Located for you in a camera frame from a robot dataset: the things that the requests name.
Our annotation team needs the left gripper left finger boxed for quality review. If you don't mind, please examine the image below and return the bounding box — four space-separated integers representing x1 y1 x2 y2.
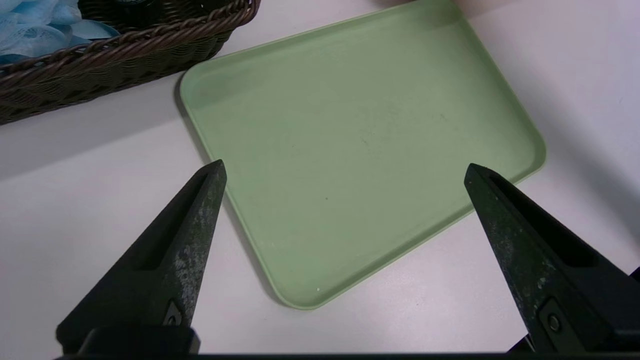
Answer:
56 159 228 351

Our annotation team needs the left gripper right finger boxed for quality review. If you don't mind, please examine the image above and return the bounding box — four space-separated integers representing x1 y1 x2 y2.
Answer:
463 163 640 353

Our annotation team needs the blue mesh bath loofah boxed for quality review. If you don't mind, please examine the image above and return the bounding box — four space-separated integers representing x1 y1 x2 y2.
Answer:
0 0 121 65

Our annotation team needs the dark brown wicker basket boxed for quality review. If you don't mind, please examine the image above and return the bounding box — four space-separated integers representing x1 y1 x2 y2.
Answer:
0 0 261 126

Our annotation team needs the green plastic tray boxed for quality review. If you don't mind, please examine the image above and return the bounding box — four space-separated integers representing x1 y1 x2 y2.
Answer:
179 0 547 310

